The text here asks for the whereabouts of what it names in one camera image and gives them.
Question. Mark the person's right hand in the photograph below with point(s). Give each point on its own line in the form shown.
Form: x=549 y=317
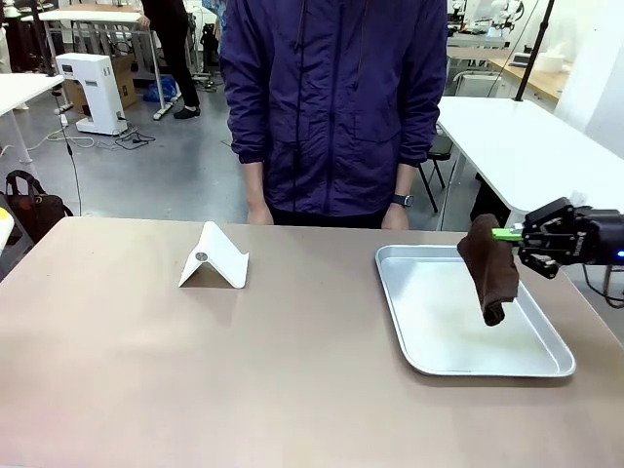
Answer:
x=258 y=212

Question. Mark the black clamped pole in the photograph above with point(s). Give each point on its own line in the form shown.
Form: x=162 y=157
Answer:
x=45 y=44

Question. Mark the silver metal tray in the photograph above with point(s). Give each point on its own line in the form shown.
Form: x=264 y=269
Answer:
x=439 y=341

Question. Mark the wooden top table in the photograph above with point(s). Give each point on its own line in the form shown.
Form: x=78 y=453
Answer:
x=541 y=80

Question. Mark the person's left forearm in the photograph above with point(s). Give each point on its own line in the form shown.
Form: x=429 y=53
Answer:
x=405 y=180

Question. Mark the white folded roller stand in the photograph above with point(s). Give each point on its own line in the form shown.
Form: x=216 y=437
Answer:
x=219 y=258

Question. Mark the dark brown leather bag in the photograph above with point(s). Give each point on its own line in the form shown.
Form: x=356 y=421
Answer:
x=36 y=209

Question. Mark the standing person in black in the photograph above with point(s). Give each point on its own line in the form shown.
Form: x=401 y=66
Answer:
x=175 y=58

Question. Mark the white table with pole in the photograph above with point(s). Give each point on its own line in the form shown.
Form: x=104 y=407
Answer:
x=24 y=90

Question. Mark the black trousers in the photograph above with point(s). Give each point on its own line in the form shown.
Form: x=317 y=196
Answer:
x=326 y=219

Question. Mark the black folding chair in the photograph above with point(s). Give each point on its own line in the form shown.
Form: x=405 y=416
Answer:
x=436 y=156

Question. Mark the large white side table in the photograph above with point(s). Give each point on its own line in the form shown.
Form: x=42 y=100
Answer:
x=517 y=141

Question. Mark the black slanted pole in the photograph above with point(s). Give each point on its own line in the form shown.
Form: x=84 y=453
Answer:
x=534 y=49

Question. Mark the brown cardboard box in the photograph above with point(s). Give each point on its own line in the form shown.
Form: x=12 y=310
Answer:
x=126 y=83

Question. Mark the person's right forearm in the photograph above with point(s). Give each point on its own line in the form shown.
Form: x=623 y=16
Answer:
x=254 y=183

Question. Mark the white box on wooden table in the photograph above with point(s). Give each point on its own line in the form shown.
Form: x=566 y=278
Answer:
x=551 y=61

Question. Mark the dark brown cloth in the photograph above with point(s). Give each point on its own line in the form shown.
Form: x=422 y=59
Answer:
x=492 y=273

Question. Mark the white floor machine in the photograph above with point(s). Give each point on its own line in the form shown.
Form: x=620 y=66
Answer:
x=95 y=88

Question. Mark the black wrist watch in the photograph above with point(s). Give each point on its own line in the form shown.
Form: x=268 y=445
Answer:
x=403 y=200

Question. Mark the grey background workbench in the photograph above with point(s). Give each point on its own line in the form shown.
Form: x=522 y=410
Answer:
x=473 y=51

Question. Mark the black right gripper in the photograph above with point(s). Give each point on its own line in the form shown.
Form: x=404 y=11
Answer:
x=599 y=239

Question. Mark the person in navy jacket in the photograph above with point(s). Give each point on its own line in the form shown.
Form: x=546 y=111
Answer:
x=331 y=97

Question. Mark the person's left hand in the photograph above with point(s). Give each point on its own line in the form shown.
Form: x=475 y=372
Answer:
x=396 y=218

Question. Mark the white background desk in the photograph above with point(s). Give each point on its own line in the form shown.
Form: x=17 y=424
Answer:
x=97 y=17

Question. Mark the blue plastic bag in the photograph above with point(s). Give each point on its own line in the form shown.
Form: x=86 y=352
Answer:
x=163 y=90

